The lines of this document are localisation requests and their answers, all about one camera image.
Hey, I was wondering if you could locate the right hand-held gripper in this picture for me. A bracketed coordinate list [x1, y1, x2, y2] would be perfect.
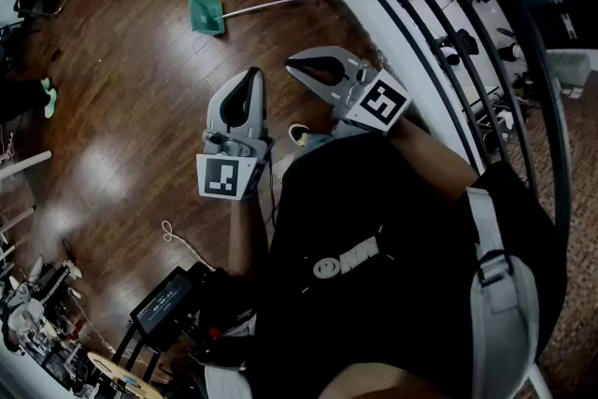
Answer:
[284, 45, 413, 139]

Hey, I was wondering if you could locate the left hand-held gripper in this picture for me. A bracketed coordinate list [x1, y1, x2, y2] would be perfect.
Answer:
[195, 67, 276, 202]

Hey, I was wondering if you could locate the green dustpan with long handle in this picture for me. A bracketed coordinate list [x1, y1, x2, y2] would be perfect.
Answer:
[188, 0, 323, 36]

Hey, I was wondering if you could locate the person's right forearm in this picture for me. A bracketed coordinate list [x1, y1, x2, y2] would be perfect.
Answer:
[386, 119, 480, 205]

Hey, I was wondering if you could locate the person's left forearm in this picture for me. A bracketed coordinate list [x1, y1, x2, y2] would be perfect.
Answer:
[226, 195, 273, 280]

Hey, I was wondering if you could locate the person's left shoe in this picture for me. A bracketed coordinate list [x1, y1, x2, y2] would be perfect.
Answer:
[287, 121, 312, 149]

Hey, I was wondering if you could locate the person's black t-shirt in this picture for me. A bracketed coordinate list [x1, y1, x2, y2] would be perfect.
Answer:
[242, 134, 569, 399]

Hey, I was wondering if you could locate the black metal railing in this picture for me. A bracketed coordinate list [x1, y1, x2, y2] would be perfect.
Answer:
[261, 0, 574, 249]

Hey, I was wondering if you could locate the black screen device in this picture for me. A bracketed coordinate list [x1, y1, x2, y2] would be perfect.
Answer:
[129, 264, 200, 348]

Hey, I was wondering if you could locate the white table leg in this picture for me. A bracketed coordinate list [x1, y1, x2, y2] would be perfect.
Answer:
[0, 150, 53, 181]

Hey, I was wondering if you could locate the white storage box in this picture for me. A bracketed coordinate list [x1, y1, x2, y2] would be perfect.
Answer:
[546, 50, 593, 88]

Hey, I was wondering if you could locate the black cabinet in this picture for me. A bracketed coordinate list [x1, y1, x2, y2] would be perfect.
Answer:
[512, 0, 598, 52]

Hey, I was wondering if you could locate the white cloth bag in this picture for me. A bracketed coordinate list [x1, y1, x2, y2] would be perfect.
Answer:
[204, 363, 254, 399]

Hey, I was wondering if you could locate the round wooden table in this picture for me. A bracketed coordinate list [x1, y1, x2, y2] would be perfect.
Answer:
[86, 350, 165, 399]

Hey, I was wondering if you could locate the cluttered workbench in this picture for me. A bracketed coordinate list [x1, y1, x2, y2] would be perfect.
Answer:
[0, 247, 97, 394]

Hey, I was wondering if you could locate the white cord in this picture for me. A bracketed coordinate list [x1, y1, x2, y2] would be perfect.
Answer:
[161, 219, 218, 274]

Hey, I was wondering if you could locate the black screen mount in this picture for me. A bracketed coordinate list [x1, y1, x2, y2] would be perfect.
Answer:
[189, 264, 259, 368]

